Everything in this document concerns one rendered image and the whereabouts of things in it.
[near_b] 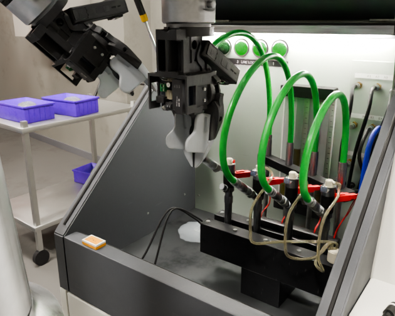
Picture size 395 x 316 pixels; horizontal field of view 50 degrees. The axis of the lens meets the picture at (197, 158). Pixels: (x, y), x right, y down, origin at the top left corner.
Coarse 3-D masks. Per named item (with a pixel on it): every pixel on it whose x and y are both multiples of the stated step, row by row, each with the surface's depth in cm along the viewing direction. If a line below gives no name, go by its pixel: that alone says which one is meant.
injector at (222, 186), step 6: (234, 168) 99; (234, 174) 100; (222, 186) 98; (228, 186) 100; (228, 192) 101; (228, 198) 101; (228, 204) 102; (228, 210) 102; (228, 216) 103; (228, 222) 103
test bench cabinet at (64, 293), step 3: (60, 288) 109; (63, 288) 109; (60, 291) 110; (63, 291) 109; (66, 291) 108; (63, 294) 109; (66, 294) 109; (63, 297) 110; (66, 297) 109; (63, 300) 110; (66, 300) 109; (63, 303) 110; (66, 303) 109; (63, 306) 111; (66, 306) 110; (63, 309) 111; (66, 309) 110; (63, 312) 112; (66, 312) 111; (69, 312) 110; (66, 315) 111; (69, 315) 111
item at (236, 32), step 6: (234, 30) 91; (240, 30) 92; (222, 36) 87; (228, 36) 88; (246, 36) 95; (252, 36) 96; (216, 42) 86; (222, 42) 87; (252, 42) 98; (258, 42) 99; (258, 48) 100; (264, 54) 102; (264, 66) 105; (264, 72) 106; (270, 78) 107; (270, 84) 108; (270, 90) 108; (270, 96) 109; (270, 102) 110; (270, 108) 111; (270, 132) 113; (270, 138) 113
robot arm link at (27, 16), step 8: (16, 0) 60; (24, 0) 60; (32, 0) 60; (40, 0) 61; (48, 0) 61; (56, 0) 63; (8, 8) 62; (16, 8) 61; (24, 8) 61; (32, 8) 61; (40, 8) 61; (48, 8) 62; (16, 16) 63; (24, 16) 62; (32, 16) 62; (40, 16) 62; (32, 24) 64
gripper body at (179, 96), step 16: (160, 32) 56; (176, 32) 55; (192, 32) 56; (208, 32) 57; (160, 48) 57; (176, 48) 58; (192, 48) 59; (160, 64) 58; (176, 64) 58; (192, 64) 59; (160, 80) 61; (176, 80) 57; (192, 80) 56; (208, 80) 59; (160, 96) 60; (176, 96) 57; (192, 96) 58; (208, 96) 61; (176, 112) 58; (192, 112) 58
